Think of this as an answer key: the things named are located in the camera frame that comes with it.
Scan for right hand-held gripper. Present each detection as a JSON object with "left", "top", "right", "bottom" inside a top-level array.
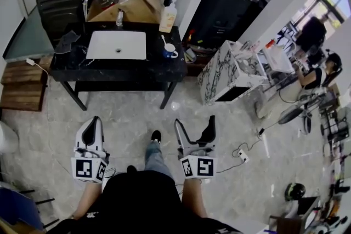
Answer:
[{"left": 174, "top": 115, "right": 219, "bottom": 180}]

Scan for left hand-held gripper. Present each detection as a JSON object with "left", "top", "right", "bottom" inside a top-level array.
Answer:
[{"left": 70, "top": 116, "right": 111, "bottom": 185}]

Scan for blue and white mug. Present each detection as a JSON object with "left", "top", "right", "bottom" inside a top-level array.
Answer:
[{"left": 162, "top": 43, "right": 179, "bottom": 60}]

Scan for person's right forearm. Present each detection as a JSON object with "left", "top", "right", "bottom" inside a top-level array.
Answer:
[{"left": 182, "top": 178, "right": 208, "bottom": 219}]

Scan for person's left forearm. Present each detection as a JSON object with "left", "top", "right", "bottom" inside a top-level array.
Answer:
[{"left": 72, "top": 182, "right": 104, "bottom": 220}]

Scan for person's right black shoe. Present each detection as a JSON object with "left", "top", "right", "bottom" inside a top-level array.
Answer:
[{"left": 150, "top": 129, "right": 162, "bottom": 144}]

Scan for person's right leg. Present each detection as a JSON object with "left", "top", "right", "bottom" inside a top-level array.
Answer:
[{"left": 143, "top": 140, "right": 175, "bottom": 179}]

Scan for white power strip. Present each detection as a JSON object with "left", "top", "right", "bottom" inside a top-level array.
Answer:
[{"left": 236, "top": 148, "right": 251, "bottom": 164}]

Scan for white marble cabinet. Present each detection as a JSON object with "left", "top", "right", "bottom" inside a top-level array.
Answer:
[{"left": 197, "top": 40, "right": 271, "bottom": 106}]

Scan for black marble vanity table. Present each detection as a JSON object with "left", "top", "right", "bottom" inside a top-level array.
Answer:
[{"left": 49, "top": 21, "right": 189, "bottom": 111}]

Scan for bowl of small items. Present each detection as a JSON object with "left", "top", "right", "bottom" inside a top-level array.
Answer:
[{"left": 184, "top": 47, "right": 199, "bottom": 64}]

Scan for person's black shirt torso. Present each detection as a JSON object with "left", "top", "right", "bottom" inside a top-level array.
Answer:
[{"left": 46, "top": 172, "right": 242, "bottom": 234}]

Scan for wooden steps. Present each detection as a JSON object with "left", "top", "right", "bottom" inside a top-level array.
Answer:
[{"left": 0, "top": 55, "right": 53, "bottom": 113}]

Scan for white sink basin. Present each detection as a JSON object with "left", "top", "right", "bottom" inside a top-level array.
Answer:
[{"left": 85, "top": 30, "right": 148, "bottom": 61}]

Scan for floor fan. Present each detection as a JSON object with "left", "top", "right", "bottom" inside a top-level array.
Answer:
[{"left": 278, "top": 104, "right": 314, "bottom": 135}]

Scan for blue chair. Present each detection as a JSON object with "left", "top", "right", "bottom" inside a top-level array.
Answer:
[{"left": 0, "top": 186, "right": 60, "bottom": 231}]

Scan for grey cloth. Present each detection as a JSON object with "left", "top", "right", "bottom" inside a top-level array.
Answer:
[{"left": 53, "top": 30, "right": 81, "bottom": 54}]

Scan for black helmet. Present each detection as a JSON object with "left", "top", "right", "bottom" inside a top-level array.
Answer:
[{"left": 284, "top": 182, "right": 306, "bottom": 202}]

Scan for white square basin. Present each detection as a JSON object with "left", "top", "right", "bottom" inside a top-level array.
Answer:
[{"left": 261, "top": 46, "right": 296, "bottom": 73}]

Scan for white pump soap bottle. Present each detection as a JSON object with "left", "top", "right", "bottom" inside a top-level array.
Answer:
[{"left": 158, "top": 0, "right": 178, "bottom": 34}]

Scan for chrome faucet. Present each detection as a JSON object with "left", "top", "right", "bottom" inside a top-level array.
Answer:
[{"left": 115, "top": 8, "right": 124, "bottom": 27}]

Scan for black counter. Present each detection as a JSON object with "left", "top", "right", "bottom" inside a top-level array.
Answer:
[{"left": 182, "top": 0, "right": 273, "bottom": 49}]

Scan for black drawer cabinet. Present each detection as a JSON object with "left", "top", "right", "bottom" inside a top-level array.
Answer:
[{"left": 35, "top": 0, "right": 89, "bottom": 42}]

